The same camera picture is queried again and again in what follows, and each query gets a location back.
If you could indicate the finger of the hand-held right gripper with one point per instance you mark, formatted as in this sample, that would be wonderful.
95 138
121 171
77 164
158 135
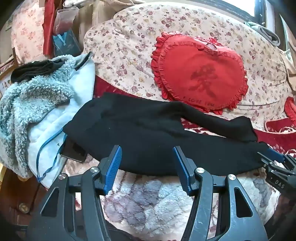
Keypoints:
276 154
268 163

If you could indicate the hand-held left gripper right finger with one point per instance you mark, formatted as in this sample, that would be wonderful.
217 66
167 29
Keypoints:
182 166

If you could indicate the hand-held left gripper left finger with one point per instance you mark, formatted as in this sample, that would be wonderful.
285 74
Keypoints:
113 166

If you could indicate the black pants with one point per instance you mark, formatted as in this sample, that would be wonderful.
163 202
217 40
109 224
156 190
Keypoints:
138 139

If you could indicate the red cushion with pale trim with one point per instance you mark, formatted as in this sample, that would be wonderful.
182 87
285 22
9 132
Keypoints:
279 127

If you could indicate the dark smartphone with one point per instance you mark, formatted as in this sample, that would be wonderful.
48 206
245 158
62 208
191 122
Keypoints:
74 150

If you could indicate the red and white plush blanket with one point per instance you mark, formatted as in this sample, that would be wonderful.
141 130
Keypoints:
143 201

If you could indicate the red ruffled pillow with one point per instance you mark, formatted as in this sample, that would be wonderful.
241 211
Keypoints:
291 109

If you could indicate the red heart pillow with print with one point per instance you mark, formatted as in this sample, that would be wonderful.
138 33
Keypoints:
198 69

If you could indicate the brown furniture with knob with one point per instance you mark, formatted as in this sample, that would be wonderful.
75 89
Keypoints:
13 197

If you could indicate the light blue fleece jacket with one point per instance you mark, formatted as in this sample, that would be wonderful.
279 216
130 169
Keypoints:
27 99

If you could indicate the grey folded cloth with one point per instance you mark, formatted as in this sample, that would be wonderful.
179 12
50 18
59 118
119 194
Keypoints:
266 34

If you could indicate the floral quilt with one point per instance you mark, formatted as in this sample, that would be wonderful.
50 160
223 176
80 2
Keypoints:
129 46

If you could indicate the black cloth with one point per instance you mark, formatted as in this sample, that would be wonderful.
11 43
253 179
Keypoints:
30 70

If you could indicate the blue bag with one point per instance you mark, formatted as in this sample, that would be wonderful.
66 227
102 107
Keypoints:
66 45

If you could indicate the beige cloth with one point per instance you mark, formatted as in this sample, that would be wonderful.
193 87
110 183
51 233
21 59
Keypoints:
92 18

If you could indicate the clear plastic bag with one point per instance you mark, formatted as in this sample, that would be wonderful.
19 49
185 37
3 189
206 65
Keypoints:
64 23

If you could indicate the floral pillow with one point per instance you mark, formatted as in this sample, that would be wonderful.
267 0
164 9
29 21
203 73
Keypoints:
27 34

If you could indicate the window frame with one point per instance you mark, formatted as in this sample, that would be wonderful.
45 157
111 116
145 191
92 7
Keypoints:
259 9

